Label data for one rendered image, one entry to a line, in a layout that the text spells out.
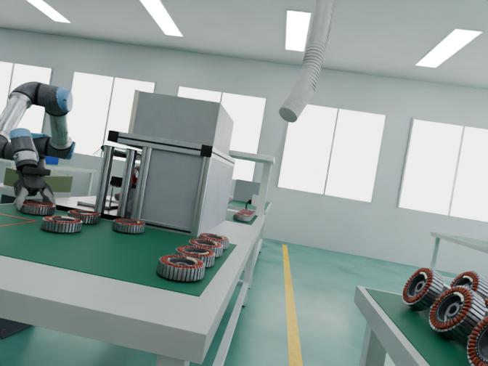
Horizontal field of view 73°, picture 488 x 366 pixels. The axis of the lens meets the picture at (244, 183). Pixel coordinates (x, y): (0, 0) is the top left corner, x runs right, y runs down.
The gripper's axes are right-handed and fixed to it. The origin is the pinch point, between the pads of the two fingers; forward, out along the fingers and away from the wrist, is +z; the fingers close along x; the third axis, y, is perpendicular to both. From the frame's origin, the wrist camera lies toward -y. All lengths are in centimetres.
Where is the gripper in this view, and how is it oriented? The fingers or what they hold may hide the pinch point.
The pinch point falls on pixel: (38, 209)
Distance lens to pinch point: 147.1
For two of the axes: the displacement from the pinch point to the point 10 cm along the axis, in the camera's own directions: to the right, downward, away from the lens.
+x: -4.9, -0.5, -8.7
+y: -8.0, 4.2, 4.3
